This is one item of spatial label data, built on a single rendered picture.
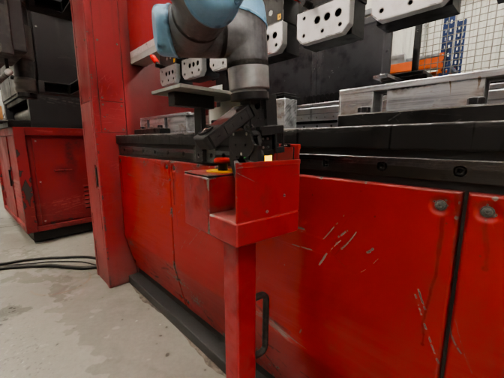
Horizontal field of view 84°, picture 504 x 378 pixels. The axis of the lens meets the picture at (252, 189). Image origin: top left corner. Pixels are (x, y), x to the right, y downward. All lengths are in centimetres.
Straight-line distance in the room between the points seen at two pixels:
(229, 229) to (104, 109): 134
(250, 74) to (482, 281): 50
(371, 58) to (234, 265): 103
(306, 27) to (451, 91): 38
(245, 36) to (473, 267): 52
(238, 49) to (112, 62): 132
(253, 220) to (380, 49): 100
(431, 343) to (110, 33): 180
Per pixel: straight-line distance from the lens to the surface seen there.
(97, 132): 172
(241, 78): 52
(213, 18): 38
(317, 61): 148
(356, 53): 139
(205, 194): 56
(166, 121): 148
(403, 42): 526
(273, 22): 94
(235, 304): 66
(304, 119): 115
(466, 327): 62
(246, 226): 50
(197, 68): 121
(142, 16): 171
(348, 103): 76
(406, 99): 71
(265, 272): 83
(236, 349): 72
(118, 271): 188
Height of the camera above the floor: 85
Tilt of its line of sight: 10 degrees down
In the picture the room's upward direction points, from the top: straight up
